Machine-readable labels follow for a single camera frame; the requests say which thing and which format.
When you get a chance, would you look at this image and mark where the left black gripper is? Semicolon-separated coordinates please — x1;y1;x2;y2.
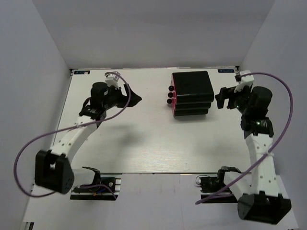
102;84;142;110

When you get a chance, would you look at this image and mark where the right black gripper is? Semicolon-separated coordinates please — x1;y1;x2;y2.
214;85;252;115

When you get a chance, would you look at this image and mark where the black drawer organizer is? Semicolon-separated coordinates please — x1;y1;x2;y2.
175;71;214;116

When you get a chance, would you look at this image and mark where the pink bottom drawer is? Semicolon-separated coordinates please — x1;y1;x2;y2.
166;98;178;117

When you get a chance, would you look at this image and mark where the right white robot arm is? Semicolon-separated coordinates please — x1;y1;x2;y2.
215;86;292;225

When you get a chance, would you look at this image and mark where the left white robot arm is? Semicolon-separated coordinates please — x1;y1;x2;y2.
35;82;142;194

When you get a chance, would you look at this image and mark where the blue label sticker right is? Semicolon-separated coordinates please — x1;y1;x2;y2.
218;69;235;73

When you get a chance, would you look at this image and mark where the blue label sticker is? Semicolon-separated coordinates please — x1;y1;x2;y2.
218;69;235;73
73;70;90;75

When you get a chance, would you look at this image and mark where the blue label sticker left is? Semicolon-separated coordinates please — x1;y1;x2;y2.
73;70;90;75

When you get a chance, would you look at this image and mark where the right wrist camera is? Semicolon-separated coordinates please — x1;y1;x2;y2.
234;70;254;93

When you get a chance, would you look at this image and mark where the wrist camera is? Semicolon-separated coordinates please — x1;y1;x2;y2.
105;71;120;90
234;70;254;93

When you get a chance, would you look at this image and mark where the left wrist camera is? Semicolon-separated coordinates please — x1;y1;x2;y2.
105;71;120;90

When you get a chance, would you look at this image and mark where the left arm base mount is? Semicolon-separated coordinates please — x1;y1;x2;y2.
70;167;122;201

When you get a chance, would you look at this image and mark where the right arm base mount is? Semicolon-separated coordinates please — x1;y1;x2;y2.
195;166;242;204

